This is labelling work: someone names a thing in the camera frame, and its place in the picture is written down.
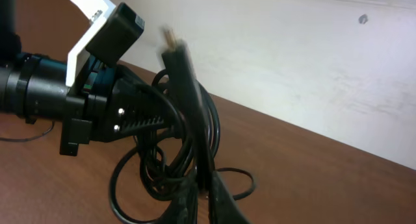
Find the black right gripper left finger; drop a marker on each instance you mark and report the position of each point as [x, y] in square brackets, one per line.
[184, 206]

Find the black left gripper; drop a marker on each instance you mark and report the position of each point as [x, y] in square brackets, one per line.
[120, 104]

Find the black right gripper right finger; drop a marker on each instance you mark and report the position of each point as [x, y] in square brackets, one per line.
[222, 205]

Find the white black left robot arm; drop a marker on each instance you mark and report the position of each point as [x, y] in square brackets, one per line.
[33, 86]

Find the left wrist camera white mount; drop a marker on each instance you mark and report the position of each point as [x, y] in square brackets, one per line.
[113, 30]

